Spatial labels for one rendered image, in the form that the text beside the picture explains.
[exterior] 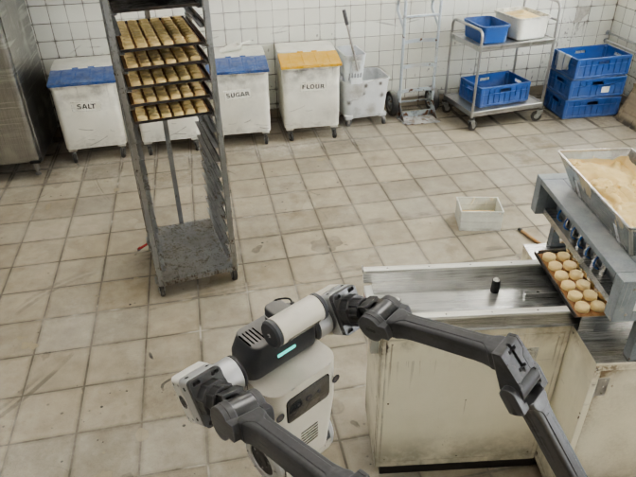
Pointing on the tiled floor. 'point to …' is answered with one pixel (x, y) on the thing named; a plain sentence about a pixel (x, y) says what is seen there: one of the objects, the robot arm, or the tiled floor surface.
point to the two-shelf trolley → (512, 71)
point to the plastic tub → (479, 213)
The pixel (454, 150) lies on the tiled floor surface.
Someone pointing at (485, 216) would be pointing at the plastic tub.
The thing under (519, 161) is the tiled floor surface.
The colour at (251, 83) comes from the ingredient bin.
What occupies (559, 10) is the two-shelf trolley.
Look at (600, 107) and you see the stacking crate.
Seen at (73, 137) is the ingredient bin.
